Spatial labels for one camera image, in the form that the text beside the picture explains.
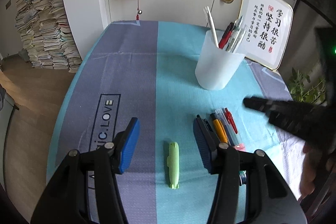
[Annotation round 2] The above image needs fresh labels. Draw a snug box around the orange black pen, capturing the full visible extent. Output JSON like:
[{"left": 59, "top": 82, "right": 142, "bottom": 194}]
[{"left": 210, "top": 113, "right": 229, "bottom": 144}]

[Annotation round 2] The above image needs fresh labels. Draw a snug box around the blue ink clear pen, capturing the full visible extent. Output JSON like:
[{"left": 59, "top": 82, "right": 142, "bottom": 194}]
[{"left": 215, "top": 109, "right": 242, "bottom": 146}]

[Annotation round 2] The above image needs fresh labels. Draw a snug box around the red clicker pen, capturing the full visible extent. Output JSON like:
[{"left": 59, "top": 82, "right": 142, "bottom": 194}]
[{"left": 224, "top": 108, "right": 238, "bottom": 135}]

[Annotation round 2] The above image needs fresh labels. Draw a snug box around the green whale shaped highlighter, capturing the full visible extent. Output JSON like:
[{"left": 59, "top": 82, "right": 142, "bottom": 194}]
[{"left": 167, "top": 142, "right": 180, "bottom": 189}]

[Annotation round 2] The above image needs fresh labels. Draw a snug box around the clear slim pen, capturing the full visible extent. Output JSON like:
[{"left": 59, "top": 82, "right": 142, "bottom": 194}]
[{"left": 231, "top": 24, "right": 247, "bottom": 53}]

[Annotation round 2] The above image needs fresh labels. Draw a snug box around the white slim pen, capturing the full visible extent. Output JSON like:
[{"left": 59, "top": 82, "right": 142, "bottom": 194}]
[{"left": 203, "top": 6, "right": 219, "bottom": 48}]

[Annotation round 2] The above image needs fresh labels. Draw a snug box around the clear gel pen white grip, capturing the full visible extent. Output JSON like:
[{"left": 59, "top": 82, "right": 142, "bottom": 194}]
[{"left": 225, "top": 15, "right": 244, "bottom": 52}]

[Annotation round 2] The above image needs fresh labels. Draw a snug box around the person's right hand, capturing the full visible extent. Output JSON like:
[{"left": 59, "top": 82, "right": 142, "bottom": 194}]
[{"left": 299, "top": 142, "right": 322, "bottom": 199}]

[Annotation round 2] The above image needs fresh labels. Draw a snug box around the green potted plant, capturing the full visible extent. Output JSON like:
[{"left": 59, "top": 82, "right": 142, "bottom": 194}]
[{"left": 288, "top": 68, "right": 326, "bottom": 105}]

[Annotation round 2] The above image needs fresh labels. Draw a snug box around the blue grey patterned tablecloth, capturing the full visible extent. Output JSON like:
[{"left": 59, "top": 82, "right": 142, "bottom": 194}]
[{"left": 47, "top": 21, "right": 303, "bottom": 223}]

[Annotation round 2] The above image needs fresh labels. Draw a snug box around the translucent white pen cup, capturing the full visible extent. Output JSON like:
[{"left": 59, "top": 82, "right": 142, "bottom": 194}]
[{"left": 195, "top": 30, "right": 245, "bottom": 90}]

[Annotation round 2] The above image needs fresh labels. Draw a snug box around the framed calligraphy sign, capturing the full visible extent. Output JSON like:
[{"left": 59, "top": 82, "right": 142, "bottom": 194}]
[{"left": 237, "top": 0, "right": 293, "bottom": 70}]

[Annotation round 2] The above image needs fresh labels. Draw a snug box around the tall stack of books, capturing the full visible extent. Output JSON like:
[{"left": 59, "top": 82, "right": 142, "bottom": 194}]
[{"left": 15, "top": 0, "right": 82, "bottom": 73}]

